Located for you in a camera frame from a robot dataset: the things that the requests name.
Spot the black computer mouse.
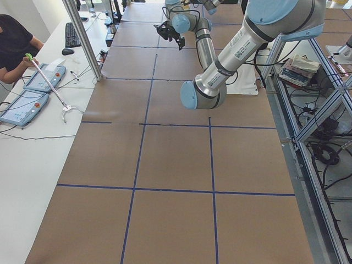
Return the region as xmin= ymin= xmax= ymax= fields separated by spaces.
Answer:
xmin=62 ymin=48 xmax=75 ymax=56

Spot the aluminium frame rack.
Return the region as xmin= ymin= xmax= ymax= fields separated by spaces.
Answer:
xmin=261 ymin=16 xmax=352 ymax=264

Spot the person in black shirt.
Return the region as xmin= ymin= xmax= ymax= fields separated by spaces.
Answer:
xmin=1 ymin=14 xmax=44 ymax=84

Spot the small metal cylinder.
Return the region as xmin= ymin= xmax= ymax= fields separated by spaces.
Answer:
xmin=109 ymin=24 xmax=117 ymax=34

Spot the green handled grabber stick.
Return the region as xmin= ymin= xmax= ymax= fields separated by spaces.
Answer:
xmin=25 ymin=53 xmax=84 ymax=123

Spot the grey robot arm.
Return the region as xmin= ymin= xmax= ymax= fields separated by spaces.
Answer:
xmin=154 ymin=1 xmax=216 ymax=70

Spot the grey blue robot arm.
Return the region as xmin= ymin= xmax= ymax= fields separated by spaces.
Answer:
xmin=180 ymin=1 xmax=326 ymax=109

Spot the black keyboard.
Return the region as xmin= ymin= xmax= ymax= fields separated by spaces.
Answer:
xmin=65 ymin=22 xmax=81 ymax=48

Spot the aluminium frame post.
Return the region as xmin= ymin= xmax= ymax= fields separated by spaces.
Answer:
xmin=62 ymin=0 xmax=103 ymax=81

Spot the blue teach pendant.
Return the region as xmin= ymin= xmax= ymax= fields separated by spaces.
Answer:
xmin=22 ymin=63 xmax=67 ymax=94
xmin=1 ymin=90 xmax=49 ymax=127

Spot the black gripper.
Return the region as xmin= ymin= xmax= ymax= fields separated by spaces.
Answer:
xmin=154 ymin=21 xmax=185 ymax=50

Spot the white mounting plate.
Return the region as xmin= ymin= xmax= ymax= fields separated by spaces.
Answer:
xmin=226 ymin=64 xmax=259 ymax=95

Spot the stack of books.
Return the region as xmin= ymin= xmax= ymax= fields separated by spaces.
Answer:
xmin=278 ymin=54 xmax=321 ymax=87

